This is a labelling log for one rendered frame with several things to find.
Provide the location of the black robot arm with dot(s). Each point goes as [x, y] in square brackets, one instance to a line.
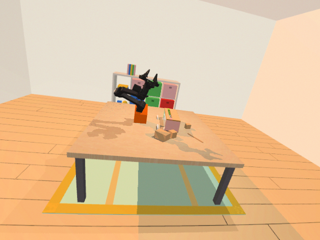
[137, 91]

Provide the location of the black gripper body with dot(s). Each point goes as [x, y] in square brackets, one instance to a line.
[147, 80]

